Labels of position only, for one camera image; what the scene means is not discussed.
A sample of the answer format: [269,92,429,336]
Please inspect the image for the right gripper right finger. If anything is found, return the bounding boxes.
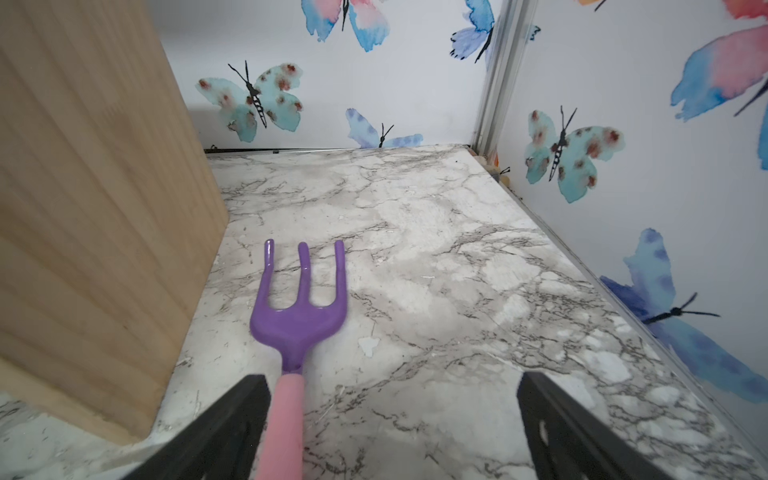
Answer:
[517,371,671,480]

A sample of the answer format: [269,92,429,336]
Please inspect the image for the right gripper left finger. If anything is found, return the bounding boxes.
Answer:
[126,375,271,480]

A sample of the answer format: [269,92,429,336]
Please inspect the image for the wooden two-tier shelf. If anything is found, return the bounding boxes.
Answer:
[1,1,229,444]

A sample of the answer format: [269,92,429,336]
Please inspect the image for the purple toy garden fork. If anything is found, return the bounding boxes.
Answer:
[250,239,348,479]

